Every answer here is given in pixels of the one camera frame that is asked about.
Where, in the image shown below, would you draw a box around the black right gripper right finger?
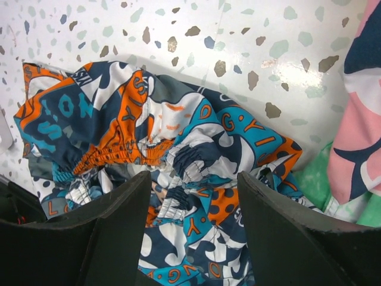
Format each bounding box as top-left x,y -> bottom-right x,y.
238,172 -> 380,285

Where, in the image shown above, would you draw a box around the blue orange patterned shorts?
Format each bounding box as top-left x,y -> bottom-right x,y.
14,61 -> 311,285

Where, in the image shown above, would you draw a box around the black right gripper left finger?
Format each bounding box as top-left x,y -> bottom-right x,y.
1,171 -> 152,285

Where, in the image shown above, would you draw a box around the pink shark print shorts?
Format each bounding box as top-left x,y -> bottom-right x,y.
326,0 -> 381,205

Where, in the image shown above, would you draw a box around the green tie-dye shorts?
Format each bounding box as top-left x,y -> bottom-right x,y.
293,142 -> 380,228

